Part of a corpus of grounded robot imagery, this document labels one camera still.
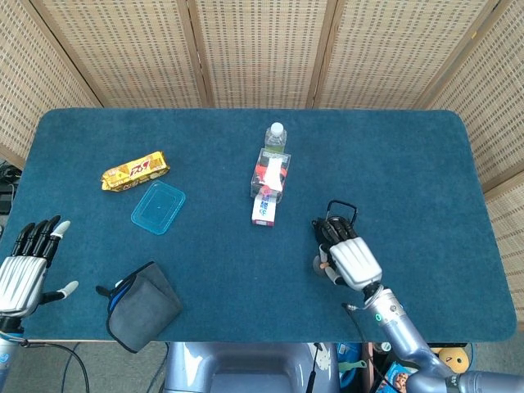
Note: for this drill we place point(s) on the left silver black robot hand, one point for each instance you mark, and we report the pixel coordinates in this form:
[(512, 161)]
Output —
[(18, 282)]

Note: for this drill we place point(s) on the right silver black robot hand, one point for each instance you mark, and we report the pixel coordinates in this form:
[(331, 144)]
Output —
[(354, 262)]

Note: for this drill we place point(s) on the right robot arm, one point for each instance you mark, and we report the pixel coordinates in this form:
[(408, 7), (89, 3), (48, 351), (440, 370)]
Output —
[(409, 340)]

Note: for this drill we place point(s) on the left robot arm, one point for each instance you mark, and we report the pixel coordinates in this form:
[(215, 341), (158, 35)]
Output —
[(7, 352)]

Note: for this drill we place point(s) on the black cast iron teapot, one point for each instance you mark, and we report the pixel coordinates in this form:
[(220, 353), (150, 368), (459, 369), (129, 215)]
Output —
[(344, 210)]

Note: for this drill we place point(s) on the blue transparent plastic container lid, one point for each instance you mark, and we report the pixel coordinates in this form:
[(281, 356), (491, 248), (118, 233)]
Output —
[(158, 208)]

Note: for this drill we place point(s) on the black equipment pile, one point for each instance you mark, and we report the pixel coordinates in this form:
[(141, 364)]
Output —
[(8, 186)]

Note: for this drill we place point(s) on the white perforated paddle tool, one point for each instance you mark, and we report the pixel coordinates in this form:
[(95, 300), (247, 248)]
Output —
[(323, 357)]

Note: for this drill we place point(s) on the white blue toothpaste box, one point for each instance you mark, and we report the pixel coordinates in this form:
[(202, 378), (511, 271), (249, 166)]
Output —
[(264, 209)]

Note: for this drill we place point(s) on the blue table carpet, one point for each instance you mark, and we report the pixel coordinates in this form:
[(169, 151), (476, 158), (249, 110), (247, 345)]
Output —
[(245, 262)]

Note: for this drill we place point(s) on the clear acrylic tissue box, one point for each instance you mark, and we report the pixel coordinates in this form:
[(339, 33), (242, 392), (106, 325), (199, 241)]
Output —
[(270, 174)]

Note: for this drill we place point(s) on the blue cookie box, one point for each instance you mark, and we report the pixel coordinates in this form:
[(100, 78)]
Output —
[(395, 376)]

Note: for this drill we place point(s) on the grey folded cloth pouch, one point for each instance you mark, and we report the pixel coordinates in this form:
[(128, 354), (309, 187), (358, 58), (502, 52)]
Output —
[(141, 307)]

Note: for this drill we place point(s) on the yellow plush toy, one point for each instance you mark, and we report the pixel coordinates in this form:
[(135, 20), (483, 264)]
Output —
[(454, 358)]

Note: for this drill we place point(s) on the clear plastic water bottle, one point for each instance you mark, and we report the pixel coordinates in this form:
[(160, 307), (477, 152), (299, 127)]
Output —
[(275, 138)]

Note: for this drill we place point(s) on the grey robot torso base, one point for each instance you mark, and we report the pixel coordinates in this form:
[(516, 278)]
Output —
[(249, 368)]

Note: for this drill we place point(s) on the yellow biscuit packet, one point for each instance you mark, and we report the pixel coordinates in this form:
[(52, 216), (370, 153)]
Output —
[(135, 170)]

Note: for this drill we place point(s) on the woven bamboo folding screen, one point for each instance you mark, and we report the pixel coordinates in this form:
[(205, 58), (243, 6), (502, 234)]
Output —
[(262, 49)]

